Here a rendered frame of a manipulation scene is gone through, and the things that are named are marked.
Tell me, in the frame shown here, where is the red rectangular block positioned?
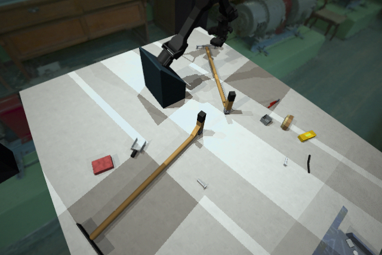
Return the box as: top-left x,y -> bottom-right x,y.
91,155 -> 114,175

